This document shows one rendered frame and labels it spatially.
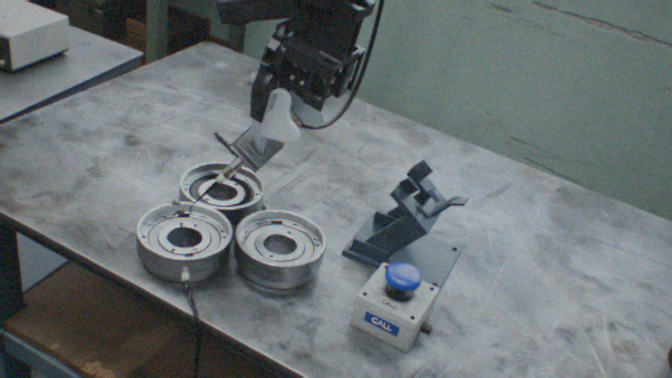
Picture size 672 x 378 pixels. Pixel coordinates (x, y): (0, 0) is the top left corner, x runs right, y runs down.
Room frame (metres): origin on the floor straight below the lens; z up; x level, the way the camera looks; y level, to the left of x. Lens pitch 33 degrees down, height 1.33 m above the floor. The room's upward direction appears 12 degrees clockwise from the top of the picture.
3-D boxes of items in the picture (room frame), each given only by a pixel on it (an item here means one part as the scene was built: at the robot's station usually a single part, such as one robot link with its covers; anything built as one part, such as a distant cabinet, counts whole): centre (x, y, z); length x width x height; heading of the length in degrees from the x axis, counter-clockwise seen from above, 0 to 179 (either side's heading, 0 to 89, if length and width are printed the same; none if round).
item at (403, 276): (0.58, -0.09, 0.85); 0.04 x 0.04 x 0.05
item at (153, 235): (0.61, 0.16, 0.82); 0.08 x 0.08 x 0.02
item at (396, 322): (0.57, -0.09, 0.82); 0.08 x 0.07 x 0.05; 68
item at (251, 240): (0.64, 0.05, 0.82); 0.08 x 0.08 x 0.02
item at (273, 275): (0.64, 0.05, 0.82); 0.10 x 0.10 x 0.04
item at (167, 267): (0.61, 0.16, 0.82); 0.10 x 0.10 x 0.04
